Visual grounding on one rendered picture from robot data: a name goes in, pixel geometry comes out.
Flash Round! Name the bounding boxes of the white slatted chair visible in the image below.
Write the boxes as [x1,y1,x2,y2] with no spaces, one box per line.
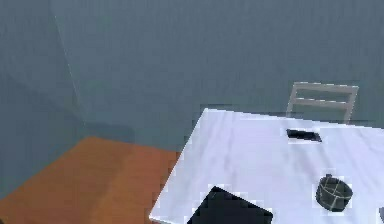
[285,81,360,125]

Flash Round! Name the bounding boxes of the dark grey round pot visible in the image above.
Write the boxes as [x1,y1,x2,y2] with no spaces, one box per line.
[315,173,354,213]

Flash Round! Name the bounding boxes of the small black flat slab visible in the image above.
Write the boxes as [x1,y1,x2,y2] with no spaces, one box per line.
[286,128,323,143]

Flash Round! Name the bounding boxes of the large black flat slab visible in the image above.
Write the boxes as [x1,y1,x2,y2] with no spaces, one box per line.
[186,185,274,224]

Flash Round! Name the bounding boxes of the white table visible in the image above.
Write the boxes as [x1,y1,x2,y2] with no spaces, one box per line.
[148,107,384,224]

